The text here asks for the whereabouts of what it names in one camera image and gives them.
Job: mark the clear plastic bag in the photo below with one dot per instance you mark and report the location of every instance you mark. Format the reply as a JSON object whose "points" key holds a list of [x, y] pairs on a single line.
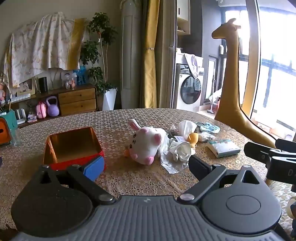
{"points": [[170, 165]]}

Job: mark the white teal tissue pack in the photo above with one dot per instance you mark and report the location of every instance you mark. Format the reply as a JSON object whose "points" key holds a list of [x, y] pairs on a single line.
{"points": [[223, 148]]}

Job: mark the blue plastic toy set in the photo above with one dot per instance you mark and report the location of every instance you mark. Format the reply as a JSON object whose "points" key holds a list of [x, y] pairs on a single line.
{"points": [[82, 75]]}

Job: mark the blue printed face mask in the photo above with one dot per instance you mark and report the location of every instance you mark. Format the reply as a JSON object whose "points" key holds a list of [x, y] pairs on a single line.
{"points": [[210, 128]]}

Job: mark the purple kettlebell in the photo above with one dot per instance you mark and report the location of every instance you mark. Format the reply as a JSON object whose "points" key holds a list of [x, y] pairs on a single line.
{"points": [[53, 107]]}

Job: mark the crumpled white wrapper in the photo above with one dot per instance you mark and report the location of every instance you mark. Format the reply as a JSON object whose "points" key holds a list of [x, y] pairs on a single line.
{"points": [[207, 136]]}

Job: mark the tall yellow giraffe figure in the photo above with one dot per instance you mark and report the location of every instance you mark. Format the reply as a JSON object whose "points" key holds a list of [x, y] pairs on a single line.
{"points": [[231, 69]]}

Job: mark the green potted tree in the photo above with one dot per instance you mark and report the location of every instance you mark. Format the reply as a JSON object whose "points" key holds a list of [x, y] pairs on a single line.
{"points": [[101, 27]]}

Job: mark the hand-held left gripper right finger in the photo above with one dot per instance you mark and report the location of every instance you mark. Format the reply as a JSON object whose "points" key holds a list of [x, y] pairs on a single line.
{"points": [[198, 166]]}

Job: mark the black cylinder speaker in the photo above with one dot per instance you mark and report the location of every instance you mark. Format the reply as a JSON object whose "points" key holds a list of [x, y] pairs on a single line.
{"points": [[43, 84]]}

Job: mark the silver washing machine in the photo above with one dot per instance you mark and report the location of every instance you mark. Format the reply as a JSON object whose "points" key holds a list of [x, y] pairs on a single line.
{"points": [[189, 92]]}

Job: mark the white wall cabinet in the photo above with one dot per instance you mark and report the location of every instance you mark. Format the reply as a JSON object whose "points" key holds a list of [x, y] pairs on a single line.
{"points": [[183, 14]]}

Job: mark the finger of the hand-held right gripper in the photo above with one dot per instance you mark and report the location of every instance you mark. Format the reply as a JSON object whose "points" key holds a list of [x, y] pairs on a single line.
{"points": [[285, 144], [259, 150]]}

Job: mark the white pink plush bunny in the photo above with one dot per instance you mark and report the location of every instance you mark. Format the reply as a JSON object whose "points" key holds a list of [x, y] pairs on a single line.
{"points": [[143, 143]]}

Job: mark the clear figurine box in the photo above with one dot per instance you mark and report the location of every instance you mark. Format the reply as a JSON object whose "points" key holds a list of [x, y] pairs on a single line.
{"points": [[69, 80]]}

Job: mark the framed photo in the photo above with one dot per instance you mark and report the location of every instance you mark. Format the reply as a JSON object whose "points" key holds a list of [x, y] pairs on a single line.
{"points": [[25, 86]]}

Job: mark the pale cloth on washing machine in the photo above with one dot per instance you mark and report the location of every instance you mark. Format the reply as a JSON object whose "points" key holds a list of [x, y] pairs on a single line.
{"points": [[193, 63]]}

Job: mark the white angular planter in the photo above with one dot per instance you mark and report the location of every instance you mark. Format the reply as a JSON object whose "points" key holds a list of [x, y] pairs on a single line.
{"points": [[109, 99]]}

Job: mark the white rolled mesh cloth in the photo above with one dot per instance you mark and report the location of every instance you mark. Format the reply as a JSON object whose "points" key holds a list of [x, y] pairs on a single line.
{"points": [[187, 128]]}

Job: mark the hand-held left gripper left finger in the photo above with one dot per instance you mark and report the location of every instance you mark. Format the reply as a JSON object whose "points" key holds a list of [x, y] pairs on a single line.
{"points": [[94, 168]]}

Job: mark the teal and orange container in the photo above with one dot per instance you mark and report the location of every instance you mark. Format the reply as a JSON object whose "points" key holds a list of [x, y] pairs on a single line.
{"points": [[7, 129]]}

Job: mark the pink toy bag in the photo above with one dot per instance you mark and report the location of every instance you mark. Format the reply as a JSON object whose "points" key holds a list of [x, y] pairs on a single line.
{"points": [[41, 110]]}

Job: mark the yellow rubber duck toy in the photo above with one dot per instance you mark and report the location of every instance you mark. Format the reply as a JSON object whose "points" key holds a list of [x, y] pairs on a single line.
{"points": [[193, 139]]}

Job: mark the red tin box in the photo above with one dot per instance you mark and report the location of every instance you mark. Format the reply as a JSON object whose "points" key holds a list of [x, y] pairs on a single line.
{"points": [[69, 143]]}

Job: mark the floral draped sheet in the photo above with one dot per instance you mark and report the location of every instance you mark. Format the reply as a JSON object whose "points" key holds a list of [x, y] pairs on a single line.
{"points": [[39, 46]]}

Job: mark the white plastic bag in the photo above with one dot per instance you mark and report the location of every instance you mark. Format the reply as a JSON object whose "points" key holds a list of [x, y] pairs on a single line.
{"points": [[216, 95]]}

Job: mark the wooden drawer cabinet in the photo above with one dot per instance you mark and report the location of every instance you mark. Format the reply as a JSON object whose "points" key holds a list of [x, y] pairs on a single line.
{"points": [[77, 102]]}

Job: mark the red bucket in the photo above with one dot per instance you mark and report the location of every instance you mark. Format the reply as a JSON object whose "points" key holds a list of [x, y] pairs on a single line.
{"points": [[216, 106]]}

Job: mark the grey tower air conditioner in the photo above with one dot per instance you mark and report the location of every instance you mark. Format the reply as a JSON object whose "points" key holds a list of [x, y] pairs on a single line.
{"points": [[130, 58]]}

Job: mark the yellow curtain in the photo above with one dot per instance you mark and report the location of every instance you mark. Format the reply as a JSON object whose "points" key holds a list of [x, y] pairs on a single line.
{"points": [[150, 69]]}

